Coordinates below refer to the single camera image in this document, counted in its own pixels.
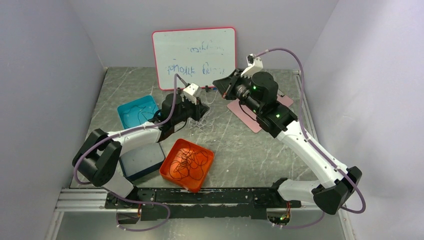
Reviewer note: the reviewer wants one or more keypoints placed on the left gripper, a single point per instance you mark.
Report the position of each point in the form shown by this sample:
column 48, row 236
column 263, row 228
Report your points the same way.
column 200, row 109

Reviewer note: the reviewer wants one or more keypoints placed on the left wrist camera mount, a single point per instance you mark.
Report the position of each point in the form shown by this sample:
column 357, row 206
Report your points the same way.
column 191, row 92

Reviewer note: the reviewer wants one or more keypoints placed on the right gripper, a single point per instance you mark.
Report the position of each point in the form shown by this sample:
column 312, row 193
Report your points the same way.
column 226, row 86

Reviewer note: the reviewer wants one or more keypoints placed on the pink clipboard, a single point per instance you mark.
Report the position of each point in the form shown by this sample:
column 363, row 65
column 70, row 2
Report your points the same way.
column 248, row 117

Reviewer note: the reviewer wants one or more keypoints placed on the orange square tray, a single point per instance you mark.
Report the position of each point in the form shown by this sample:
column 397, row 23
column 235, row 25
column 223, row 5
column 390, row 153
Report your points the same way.
column 187, row 165

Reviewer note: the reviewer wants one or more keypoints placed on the teal square tray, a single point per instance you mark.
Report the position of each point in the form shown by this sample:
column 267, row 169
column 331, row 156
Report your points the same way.
column 137, row 112

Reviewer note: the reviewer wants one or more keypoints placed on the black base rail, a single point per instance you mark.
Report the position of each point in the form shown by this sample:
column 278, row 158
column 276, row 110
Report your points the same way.
column 228, row 202

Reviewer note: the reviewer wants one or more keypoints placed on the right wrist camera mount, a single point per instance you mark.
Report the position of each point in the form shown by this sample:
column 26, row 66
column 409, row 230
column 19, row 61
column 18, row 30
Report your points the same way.
column 254, row 65

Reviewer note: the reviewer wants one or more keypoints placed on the dark blue square tray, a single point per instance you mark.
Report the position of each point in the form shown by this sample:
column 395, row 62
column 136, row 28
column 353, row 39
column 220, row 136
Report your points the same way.
column 142, row 161

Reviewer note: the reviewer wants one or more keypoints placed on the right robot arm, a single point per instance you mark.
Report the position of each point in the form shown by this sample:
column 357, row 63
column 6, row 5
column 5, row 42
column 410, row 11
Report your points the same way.
column 335, row 181

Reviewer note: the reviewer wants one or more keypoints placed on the red-framed whiteboard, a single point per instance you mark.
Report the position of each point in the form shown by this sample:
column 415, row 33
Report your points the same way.
column 199, row 55

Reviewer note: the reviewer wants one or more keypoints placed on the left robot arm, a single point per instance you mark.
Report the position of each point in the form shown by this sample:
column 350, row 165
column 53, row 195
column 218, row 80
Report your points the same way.
column 98, row 157

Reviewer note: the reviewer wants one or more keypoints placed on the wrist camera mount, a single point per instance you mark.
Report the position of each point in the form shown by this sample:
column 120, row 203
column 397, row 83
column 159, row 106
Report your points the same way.
column 254, row 65
column 191, row 92

